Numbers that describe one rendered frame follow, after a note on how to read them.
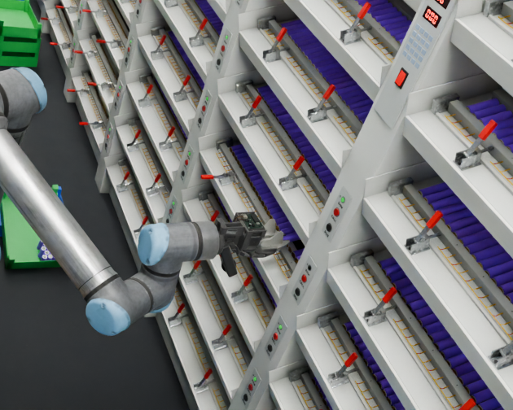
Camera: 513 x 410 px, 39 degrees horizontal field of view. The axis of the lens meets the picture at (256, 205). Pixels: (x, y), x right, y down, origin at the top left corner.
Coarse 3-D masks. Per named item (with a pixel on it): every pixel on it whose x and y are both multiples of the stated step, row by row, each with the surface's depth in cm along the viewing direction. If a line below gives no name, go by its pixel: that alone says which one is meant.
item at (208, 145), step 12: (228, 132) 212; (204, 144) 212; (216, 144) 212; (228, 144) 213; (204, 156) 211; (216, 156) 211; (204, 168) 213; (216, 168) 207; (216, 180) 204; (228, 192) 200; (240, 192) 200; (228, 204) 196; (240, 204) 196; (264, 264) 180; (276, 264) 180; (264, 276) 181; (276, 276) 178; (288, 276) 177; (276, 288) 175; (276, 300) 176
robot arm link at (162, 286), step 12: (144, 264) 162; (132, 276) 164; (144, 276) 162; (156, 276) 161; (168, 276) 161; (156, 288) 161; (168, 288) 164; (156, 300) 161; (168, 300) 167; (156, 312) 167
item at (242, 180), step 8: (224, 144) 211; (224, 152) 208; (232, 160) 206; (232, 168) 204; (240, 176) 201; (240, 184) 200; (248, 184) 198; (248, 192) 196; (256, 200) 194; (256, 208) 191; (264, 216) 189; (264, 224) 188; (288, 256) 179; (288, 264) 177
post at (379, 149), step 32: (448, 32) 123; (448, 64) 129; (384, 128) 138; (352, 160) 147; (384, 160) 139; (416, 160) 143; (352, 192) 147; (320, 224) 157; (352, 224) 148; (320, 256) 157; (288, 288) 169; (320, 288) 159; (288, 320) 169; (256, 352) 182; (288, 352) 171
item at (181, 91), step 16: (144, 32) 259; (160, 32) 257; (144, 48) 254; (160, 48) 253; (176, 48) 251; (160, 64) 247; (176, 64) 246; (192, 64) 243; (160, 80) 240; (176, 80) 240; (192, 80) 235; (176, 96) 230; (192, 96) 233; (176, 112) 231; (192, 112) 227
